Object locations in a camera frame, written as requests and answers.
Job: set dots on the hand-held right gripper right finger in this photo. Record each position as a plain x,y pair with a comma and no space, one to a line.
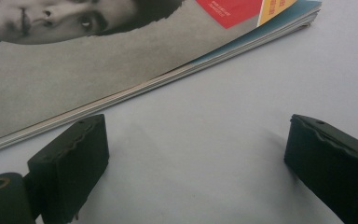
332,165

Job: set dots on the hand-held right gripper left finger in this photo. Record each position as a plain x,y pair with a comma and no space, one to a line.
70,168

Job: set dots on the grey magazine with face cover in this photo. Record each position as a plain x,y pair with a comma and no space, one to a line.
84,81

